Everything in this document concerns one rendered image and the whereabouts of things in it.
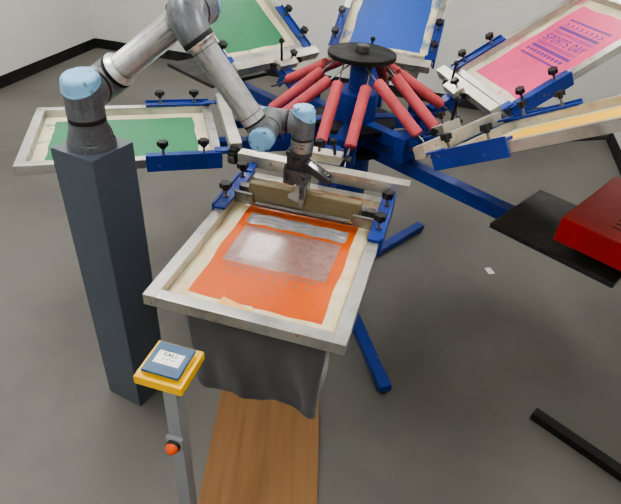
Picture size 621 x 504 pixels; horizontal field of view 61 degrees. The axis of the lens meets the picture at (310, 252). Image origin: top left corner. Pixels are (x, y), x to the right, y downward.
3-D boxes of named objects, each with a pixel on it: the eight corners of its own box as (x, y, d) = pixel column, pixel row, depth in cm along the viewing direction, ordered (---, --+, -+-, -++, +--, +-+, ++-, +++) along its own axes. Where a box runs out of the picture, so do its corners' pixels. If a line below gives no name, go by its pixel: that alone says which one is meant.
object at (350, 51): (360, 309, 294) (401, 64, 214) (292, 292, 301) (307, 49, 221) (373, 267, 325) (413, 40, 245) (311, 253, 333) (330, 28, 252)
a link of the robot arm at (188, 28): (176, -13, 134) (282, 144, 155) (191, -20, 143) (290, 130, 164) (144, 12, 139) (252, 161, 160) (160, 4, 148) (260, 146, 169)
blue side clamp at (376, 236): (379, 256, 176) (382, 239, 172) (364, 253, 177) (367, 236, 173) (393, 211, 200) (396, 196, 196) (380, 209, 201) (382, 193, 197)
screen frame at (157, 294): (344, 356, 138) (346, 346, 136) (143, 304, 149) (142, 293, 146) (390, 208, 200) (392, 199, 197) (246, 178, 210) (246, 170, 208)
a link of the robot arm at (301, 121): (292, 100, 170) (318, 103, 169) (291, 132, 176) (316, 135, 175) (287, 108, 163) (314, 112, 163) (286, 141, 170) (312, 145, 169)
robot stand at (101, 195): (109, 390, 239) (49, 147, 168) (137, 364, 252) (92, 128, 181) (140, 406, 233) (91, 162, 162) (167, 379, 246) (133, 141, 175)
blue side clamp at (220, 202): (225, 222, 187) (224, 205, 182) (212, 219, 187) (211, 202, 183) (255, 183, 210) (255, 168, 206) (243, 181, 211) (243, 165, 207)
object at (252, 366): (316, 422, 172) (327, 328, 146) (189, 386, 180) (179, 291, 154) (318, 415, 174) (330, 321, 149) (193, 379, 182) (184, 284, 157)
